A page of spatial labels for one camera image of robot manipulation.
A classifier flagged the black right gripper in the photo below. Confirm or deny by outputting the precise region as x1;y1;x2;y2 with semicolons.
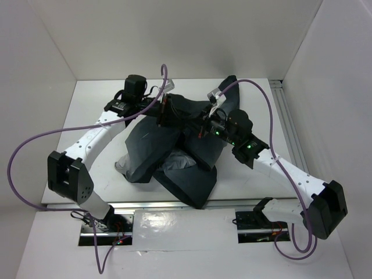
184;103;238;145

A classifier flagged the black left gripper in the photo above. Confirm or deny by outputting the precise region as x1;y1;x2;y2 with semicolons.
136;94;185;129

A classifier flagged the dark navy jacket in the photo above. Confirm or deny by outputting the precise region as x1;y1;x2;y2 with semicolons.
113;74;242;209

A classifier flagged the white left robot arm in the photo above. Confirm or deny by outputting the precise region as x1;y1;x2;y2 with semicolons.
47;75;161;232

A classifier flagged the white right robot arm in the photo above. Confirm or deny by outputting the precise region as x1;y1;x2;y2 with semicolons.
199;109;348;239

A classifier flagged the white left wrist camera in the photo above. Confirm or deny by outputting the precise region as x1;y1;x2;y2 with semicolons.
160;79;175;95

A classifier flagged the aluminium side rail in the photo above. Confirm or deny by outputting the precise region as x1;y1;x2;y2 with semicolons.
269;80;309;173

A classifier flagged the aluminium front rail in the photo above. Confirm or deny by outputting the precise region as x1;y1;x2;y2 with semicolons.
110;198;262;210

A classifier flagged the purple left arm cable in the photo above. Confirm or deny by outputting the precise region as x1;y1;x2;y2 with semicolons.
7;63;172;274

